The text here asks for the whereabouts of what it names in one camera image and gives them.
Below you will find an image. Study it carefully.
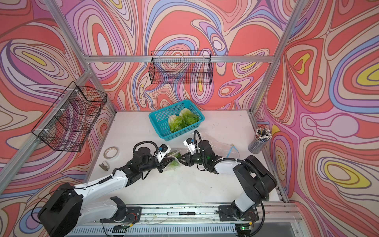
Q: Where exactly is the small brown clip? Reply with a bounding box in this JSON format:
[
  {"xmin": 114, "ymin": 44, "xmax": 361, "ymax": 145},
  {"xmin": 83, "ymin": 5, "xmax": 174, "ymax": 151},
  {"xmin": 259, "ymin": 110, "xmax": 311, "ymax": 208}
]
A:
[{"xmin": 99, "ymin": 161, "xmax": 110, "ymax": 171}]

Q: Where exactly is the clear cup of pencils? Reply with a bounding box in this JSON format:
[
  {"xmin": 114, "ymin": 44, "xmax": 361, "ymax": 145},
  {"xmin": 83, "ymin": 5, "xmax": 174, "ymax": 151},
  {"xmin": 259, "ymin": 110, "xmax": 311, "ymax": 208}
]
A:
[{"xmin": 248, "ymin": 127, "xmax": 272, "ymax": 154}]

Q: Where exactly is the left black wire basket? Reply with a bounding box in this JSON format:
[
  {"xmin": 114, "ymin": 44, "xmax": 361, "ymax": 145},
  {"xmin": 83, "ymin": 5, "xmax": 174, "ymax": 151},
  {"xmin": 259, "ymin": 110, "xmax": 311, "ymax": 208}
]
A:
[{"xmin": 31, "ymin": 82, "xmax": 108, "ymax": 153}]

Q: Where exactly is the chinese cabbage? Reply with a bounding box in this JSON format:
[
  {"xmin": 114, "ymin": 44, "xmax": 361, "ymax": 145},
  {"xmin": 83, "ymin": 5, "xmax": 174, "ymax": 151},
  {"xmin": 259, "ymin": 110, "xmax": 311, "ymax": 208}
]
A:
[
  {"xmin": 168, "ymin": 115, "xmax": 187, "ymax": 133},
  {"xmin": 180, "ymin": 108, "xmax": 200, "ymax": 126}
]

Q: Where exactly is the zip bag with pink slider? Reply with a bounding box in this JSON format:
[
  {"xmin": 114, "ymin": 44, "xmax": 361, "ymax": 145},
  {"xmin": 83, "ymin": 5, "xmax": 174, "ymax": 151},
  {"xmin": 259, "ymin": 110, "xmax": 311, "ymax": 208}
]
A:
[{"xmin": 163, "ymin": 148, "xmax": 189, "ymax": 172}]

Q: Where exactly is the back black wire basket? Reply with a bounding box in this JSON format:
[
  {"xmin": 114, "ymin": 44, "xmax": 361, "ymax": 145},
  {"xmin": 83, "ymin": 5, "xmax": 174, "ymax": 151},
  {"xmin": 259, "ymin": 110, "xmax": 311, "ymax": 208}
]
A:
[{"xmin": 149, "ymin": 50, "xmax": 213, "ymax": 85}]

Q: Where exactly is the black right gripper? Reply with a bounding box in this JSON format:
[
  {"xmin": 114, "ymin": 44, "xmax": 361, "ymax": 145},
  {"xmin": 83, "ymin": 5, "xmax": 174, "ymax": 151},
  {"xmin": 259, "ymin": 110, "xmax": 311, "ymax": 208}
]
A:
[{"xmin": 177, "ymin": 151, "xmax": 207, "ymax": 167}]

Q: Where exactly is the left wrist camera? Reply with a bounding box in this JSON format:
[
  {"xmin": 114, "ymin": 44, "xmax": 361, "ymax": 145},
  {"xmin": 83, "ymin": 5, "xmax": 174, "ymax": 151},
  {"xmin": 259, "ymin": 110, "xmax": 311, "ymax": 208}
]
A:
[{"xmin": 156, "ymin": 144, "xmax": 171, "ymax": 164}]

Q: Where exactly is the teal plastic basket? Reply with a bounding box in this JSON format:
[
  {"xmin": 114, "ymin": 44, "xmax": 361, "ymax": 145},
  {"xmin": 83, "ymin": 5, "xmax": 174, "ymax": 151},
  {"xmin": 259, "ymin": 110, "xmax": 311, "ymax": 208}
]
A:
[{"xmin": 149, "ymin": 100, "xmax": 205, "ymax": 141}]

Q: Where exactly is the white tape roll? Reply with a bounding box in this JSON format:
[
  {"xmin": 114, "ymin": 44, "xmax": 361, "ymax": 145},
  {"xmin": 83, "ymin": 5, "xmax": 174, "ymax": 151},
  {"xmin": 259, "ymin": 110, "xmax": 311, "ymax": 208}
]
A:
[{"xmin": 103, "ymin": 147, "xmax": 119, "ymax": 160}]

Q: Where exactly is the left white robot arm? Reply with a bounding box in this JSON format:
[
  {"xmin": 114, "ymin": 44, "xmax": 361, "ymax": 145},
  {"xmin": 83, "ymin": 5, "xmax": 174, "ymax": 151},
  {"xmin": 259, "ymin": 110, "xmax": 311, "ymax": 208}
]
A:
[{"xmin": 38, "ymin": 144, "xmax": 175, "ymax": 237}]

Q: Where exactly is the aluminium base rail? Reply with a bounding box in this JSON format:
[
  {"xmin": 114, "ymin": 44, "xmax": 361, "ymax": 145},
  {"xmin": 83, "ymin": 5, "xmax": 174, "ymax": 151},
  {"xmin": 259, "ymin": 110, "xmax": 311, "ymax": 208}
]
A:
[{"xmin": 63, "ymin": 202, "xmax": 310, "ymax": 237}]

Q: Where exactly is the black wire basket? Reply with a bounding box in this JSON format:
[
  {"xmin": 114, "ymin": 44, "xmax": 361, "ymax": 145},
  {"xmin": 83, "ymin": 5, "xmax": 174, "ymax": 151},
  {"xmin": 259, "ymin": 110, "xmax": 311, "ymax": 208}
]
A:
[
  {"xmin": 31, "ymin": 82, "xmax": 108, "ymax": 153},
  {"xmin": 149, "ymin": 50, "xmax": 213, "ymax": 85}
]

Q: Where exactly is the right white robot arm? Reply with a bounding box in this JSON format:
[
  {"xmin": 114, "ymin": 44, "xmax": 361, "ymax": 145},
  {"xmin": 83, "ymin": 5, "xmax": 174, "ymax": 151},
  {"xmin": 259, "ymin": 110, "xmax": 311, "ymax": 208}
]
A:
[{"xmin": 179, "ymin": 138, "xmax": 277, "ymax": 221}]

